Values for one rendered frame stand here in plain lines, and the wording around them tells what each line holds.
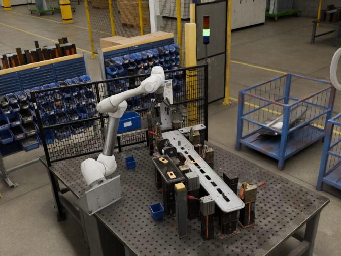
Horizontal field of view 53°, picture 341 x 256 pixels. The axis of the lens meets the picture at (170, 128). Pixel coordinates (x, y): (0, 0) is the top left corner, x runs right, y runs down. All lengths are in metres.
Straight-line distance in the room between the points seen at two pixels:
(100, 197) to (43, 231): 1.28
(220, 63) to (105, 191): 4.12
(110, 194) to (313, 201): 1.76
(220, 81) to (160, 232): 4.34
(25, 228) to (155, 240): 1.95
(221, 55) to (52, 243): 4.31
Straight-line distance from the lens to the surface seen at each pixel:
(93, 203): 3.03
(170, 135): 3.52
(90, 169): 3.08
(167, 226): 2.85
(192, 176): 2.67
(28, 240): 4.13
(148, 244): 2.72
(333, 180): 4.58
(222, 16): 6.35
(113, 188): 3.08
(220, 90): 6.71
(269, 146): 5.11
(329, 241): 3.97
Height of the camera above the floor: 2.61
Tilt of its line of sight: 26 degrees down
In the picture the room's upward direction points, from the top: 3 degrees counter-clockwise
